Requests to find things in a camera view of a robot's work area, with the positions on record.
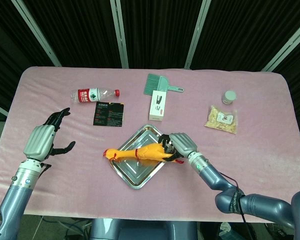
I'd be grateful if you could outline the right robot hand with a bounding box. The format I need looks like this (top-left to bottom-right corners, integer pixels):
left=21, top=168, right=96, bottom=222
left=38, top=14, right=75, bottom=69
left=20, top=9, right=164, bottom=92
left=157, top=132, right=199, bottom=162

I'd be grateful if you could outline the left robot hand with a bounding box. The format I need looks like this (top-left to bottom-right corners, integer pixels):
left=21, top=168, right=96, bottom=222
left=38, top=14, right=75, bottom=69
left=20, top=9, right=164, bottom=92
left=23, top=107, right=76, bottom=163

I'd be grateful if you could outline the yellow rubber chicken toy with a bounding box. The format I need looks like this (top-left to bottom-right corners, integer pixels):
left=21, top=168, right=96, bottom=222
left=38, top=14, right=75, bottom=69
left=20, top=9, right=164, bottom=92
left=102, top=142, right=185, bottom=165

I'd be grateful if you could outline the silver metal tray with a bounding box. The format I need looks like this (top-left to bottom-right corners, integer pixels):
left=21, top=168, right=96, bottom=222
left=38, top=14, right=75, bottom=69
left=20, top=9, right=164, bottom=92
left=109, top=124, right=177, bottom=190

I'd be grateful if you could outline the clear bag of dried food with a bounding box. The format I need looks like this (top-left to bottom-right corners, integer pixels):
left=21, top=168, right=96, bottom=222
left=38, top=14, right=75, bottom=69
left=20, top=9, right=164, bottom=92
left=203, top=104, right=239, bottom=134

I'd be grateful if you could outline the white rectangular carton box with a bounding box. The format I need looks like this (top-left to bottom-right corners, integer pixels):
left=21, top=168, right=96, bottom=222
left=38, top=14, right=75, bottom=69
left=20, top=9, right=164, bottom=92
left=148, top=90, right=168, bottom=123

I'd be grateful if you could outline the pink tablecloth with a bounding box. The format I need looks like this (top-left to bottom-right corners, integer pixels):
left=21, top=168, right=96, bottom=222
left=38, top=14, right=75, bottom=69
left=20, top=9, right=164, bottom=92
left=0, top=65, right=300, bottom=223

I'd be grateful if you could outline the clear water bottle red label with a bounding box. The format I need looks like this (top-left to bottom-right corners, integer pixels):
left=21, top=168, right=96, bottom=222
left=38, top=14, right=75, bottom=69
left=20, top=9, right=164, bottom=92
left=70, top=87, right=121, bottom=104

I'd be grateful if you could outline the small white lidded jar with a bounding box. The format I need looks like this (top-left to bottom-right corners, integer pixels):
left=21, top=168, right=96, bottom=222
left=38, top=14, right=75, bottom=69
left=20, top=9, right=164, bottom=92
left=221, top=90, right=238, bottom=106

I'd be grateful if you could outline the green plastic comb brush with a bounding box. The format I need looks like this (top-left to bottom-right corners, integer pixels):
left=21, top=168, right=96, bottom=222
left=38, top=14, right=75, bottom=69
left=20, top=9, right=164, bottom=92
left=142, top=73, right=185, bottom=96

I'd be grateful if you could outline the black printed leaflet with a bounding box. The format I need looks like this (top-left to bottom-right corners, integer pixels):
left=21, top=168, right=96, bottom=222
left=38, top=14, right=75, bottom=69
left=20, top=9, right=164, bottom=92
left=92, top=101, right=126, bottom=128

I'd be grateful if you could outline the grey blue robot torso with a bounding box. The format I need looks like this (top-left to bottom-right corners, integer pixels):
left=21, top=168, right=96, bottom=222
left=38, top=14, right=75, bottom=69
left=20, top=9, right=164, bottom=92
left=89, top=217, right=200, bottom=240

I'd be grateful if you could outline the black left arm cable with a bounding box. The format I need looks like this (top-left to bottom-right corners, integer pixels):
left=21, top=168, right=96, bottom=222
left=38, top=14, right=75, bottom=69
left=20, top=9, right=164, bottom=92
left=39, top=162, right=53, bottom=173

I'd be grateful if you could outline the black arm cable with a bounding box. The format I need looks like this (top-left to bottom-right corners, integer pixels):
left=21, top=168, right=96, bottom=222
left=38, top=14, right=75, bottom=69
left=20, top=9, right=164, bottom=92
left=219, top=172, right=250, bottom=240
left=39, top=162, right=53, bottom=173

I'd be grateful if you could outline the black printed arm strap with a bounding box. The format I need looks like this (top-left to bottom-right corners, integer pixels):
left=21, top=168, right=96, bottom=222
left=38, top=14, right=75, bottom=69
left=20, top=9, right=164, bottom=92
left=228, top=190, right=244, bottom=214

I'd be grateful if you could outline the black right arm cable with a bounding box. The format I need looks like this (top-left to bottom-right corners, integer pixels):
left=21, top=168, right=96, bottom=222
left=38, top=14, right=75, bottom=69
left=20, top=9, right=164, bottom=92
left=219, top=172, right=250, bottom=240

